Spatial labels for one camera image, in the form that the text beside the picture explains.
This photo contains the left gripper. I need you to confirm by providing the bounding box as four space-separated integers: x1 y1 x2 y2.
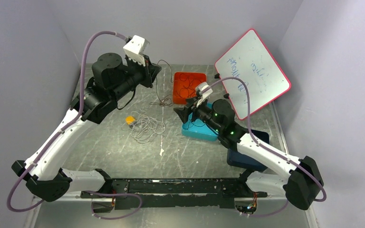
111 53 163 102

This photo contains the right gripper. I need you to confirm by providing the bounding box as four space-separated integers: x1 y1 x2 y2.
173 96 222 133

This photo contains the white cable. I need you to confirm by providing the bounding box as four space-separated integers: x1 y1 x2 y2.
122 110 167 145

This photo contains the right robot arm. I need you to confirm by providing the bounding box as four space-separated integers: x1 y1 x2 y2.
173 97 327 210

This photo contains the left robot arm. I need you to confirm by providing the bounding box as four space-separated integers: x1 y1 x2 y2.
12 53 162 202

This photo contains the light blue square tray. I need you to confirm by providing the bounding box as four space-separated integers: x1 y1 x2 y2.
181 113 218 142

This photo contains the orange square tray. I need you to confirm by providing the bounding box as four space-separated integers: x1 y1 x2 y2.
172 72 206 105

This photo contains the yellow grey block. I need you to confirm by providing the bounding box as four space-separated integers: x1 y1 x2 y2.
125 115 136 127

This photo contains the dark blue square tray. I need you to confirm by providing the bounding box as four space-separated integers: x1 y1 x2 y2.
227 129 269 172

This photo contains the pink framed whiteboard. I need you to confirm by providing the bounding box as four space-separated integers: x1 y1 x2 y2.
215 29 291 120

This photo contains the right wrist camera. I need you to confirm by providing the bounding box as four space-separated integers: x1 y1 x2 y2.
196 82 213 107

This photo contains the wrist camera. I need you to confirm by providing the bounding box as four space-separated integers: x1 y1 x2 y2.
123 35 150 67
196 82 213 107

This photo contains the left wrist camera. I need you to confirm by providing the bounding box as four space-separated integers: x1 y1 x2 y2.
123 35 150 67

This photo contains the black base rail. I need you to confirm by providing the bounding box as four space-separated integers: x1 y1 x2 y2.
80 178 268 211

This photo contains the aluminium frame rail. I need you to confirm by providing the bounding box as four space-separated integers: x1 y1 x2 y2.
23 178 320 228

